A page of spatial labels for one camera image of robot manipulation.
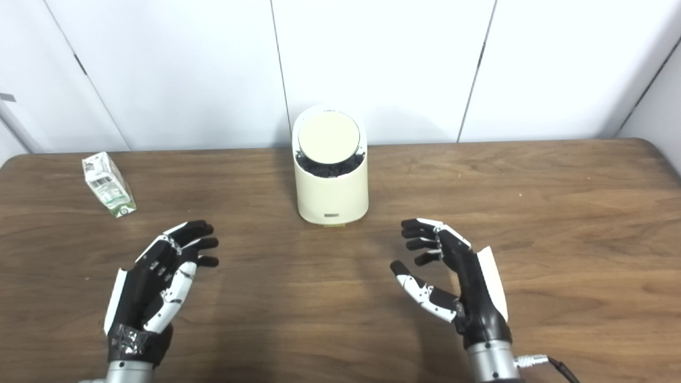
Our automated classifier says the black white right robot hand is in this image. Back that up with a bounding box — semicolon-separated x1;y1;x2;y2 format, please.
390;218;513;351

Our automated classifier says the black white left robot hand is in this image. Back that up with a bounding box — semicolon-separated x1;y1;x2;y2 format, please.
104;220;220;368

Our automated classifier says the white green milk carton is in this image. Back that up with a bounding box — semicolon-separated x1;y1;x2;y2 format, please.
81;152;137;219

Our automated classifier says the cream round bin lid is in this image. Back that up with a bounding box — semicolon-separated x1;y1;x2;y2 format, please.
297;111;361;160

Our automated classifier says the cream-colored bin body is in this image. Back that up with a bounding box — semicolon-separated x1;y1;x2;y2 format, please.
292;105;369;228

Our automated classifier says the black bin liner bag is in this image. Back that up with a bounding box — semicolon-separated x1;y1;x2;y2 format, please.
295;149;367;179

